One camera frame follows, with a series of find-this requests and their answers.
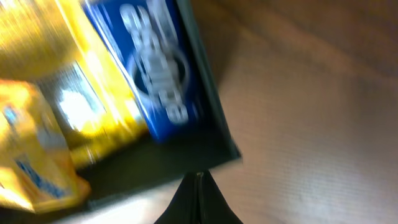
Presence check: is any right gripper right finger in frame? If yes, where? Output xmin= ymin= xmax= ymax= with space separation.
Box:
xmin=198 ymin=170 xmax=243 ymax=224

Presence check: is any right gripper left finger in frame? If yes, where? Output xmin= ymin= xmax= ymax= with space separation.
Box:
xmin=154 ymin=173 xmax=198 ymax=224

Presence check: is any dark green box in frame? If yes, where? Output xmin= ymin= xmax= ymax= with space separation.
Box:
xmin=0 ymin=0 xmax=243 ymax=224

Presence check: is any small yellow cracker packet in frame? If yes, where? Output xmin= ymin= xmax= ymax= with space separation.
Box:
xmin=1 ymin=80 xmax=91 ymax=213

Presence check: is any blue Eclipse mint box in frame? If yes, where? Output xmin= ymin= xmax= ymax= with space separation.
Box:
xmin=83 ymin=0 xmax=203 ymax=141

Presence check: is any yellow Hacks candy bag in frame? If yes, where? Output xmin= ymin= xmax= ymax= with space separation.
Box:
xmin=1 ymin=0 xmax=147 ymax=169

